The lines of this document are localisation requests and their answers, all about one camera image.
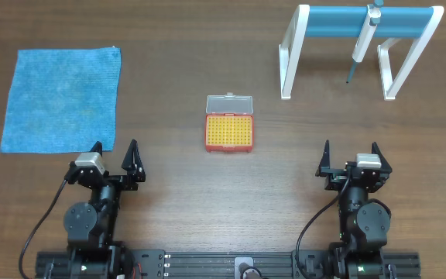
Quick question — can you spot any blue cloth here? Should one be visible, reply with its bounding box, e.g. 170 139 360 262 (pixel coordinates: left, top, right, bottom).
0 46 123 154

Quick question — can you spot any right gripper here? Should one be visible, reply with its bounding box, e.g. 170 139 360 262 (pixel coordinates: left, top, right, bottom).
315 139 393 194

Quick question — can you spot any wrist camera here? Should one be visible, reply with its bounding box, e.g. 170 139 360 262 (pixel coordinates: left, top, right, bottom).
355 153 383 171
74 151 108 176

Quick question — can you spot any red and yellow tip box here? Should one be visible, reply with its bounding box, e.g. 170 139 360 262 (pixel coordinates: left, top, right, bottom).
204 91 256 154

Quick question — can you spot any mounting rail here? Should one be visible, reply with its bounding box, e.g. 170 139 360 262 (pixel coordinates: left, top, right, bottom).
35 248 422 279

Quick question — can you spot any white pipette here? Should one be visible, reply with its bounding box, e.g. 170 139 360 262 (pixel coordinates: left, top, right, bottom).
345 0 385 85

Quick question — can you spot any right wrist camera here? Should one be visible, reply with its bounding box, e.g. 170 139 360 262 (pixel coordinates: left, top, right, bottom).
355 153 383 171

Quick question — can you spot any white and blue stand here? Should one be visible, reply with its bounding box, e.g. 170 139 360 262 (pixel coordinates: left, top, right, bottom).
278 4 445 102

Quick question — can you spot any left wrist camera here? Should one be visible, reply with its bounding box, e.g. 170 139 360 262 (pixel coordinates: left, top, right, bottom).
74 151 108 176

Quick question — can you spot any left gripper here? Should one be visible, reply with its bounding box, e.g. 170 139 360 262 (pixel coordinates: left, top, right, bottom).
65 139 147 191

